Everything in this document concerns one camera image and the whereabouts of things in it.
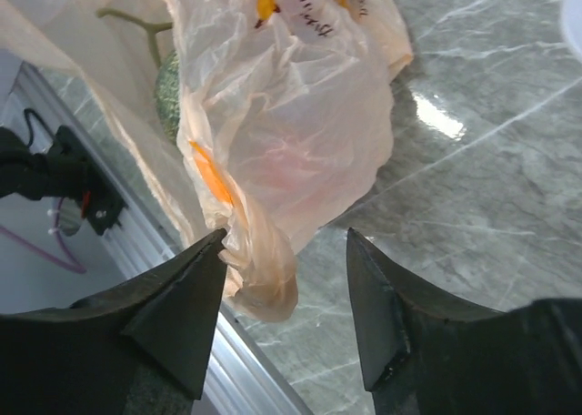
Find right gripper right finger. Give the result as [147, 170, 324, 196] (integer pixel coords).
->
[346, 229, 581, 414]

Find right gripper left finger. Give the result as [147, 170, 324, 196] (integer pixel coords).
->
[1, 229, 226, 414]

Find green netted fake melon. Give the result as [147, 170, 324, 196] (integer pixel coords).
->
[95, 7, 180, 145]

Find beige plastic bag orange prints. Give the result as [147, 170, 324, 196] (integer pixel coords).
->
[1, 0, 413, 322]

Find aluminium front rail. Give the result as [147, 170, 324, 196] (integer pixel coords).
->
[1, 64, 308, 414]

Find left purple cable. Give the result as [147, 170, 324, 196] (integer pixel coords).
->
[0, 196, 87, 275]

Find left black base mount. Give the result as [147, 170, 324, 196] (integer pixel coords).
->
[1, 107, 125, 236]

